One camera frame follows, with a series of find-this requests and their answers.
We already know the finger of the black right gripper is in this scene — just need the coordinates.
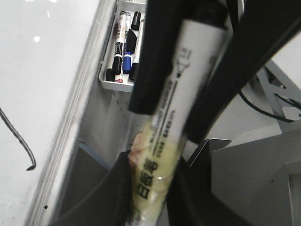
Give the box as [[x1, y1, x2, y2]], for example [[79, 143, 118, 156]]
[[128, 0, 195, 115], [184, 0, 301, 143]]

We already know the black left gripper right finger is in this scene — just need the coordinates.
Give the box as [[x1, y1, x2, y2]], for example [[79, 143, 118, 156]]
[[164, 162, 254, 226]]

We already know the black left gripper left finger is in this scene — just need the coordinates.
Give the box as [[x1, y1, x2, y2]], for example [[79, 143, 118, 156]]
[[50, 152, 132, 226]]

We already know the white taped whiteboard marker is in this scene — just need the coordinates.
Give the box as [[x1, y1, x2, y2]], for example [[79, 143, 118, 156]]
[[127, 19, 226, 226]]

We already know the blue whiteboard marker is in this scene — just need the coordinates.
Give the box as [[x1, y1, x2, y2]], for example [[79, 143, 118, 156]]
[[123, 12, 132, 74]]

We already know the black capped whiteboard marker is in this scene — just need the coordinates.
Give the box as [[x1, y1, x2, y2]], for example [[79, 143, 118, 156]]
[[129, 19, 144, 81]]

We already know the red capped whiteboard marker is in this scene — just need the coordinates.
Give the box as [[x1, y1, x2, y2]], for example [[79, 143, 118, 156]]
[[112, 11, 126, 83]]

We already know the black marker cap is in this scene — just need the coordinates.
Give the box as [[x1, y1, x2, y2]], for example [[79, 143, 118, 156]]
[[131, 11, 142, 31]]

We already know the white marker tray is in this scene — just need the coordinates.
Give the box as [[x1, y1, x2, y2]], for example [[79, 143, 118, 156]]
[[99, 0, 147, 92]]

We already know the black cable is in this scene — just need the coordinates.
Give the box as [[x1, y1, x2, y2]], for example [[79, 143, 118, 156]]
[[237, 65, 301, 123]]

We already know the white whiteboard with aluminium frame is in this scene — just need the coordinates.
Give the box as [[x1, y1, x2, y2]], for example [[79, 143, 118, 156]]
[[0, 0, 116, 226]]

